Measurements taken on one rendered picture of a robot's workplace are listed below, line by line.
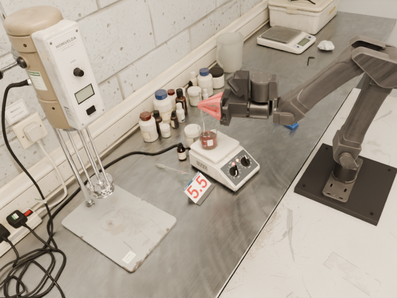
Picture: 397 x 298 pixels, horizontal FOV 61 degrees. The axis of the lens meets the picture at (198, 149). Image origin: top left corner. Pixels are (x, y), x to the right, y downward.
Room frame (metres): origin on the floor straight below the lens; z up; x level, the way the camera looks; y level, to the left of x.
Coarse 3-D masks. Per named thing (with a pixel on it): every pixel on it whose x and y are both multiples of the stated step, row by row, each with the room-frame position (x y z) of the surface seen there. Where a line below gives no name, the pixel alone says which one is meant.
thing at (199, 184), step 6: (198, 174) 0.75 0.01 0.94; (198, 180) 0.74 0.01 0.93; (204, 180) 0.74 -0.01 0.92; (192, 186) 0.71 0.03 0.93; (198, 186) 0.72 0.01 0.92; (204, 186) 0.72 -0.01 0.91; (186, 192) 0.69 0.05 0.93; (192, 192) 0.70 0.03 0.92; (198, 192) 0.70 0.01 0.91; (192, 198) 0.68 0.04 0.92
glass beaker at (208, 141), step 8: (208, 120) 0.86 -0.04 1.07; (200, 128) 0.85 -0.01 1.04; (208, 128) 0.86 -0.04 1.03; (216, 128) 0.81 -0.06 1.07; (200, 136) 0.81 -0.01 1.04; (208, 136) 0.80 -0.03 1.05; (216, 136) 0.81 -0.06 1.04; (200, 144) 0.82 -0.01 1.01; (208, 144) 0.80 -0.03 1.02; (216, 144) 0.81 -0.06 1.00
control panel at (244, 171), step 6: (240, 156) 0.79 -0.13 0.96; (228, 162) 0.77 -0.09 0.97; (234, 162) 0.77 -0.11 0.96; (252, 162) 0.78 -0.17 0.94; (222, 168) 0.74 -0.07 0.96; (228, 168) 0.75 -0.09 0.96; (240, 168) 0.75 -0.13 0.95; (246, 168) 0.76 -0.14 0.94; (252, 168) 0.76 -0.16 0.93; (228, 174) 0.73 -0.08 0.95; (240, 174) 0.73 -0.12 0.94; (246, 174) 0.73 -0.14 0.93; (234, 180) 0.71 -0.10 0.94; (240, 180) 0.71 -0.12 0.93
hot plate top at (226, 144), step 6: (222, 138) 0.86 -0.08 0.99; (228, 138) 0.85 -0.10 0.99; (192, 144) 0.84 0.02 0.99; (198, 144) 0.84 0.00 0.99; (222, 144) 0.83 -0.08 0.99; (228, 144) 0.82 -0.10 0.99; (234, 144) 0.82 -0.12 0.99; (198, 150) 0.81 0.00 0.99; (216, 150) 0.80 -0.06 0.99; (222, 150) 0.80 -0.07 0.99; (228, 150) 0.80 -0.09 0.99; (204, 156) 0.78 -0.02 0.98; (210, 156) 0.78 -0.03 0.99; (216, 156) 0.77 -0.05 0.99; (222, 156) 0.77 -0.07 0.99; (216, 162) 0.75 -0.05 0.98
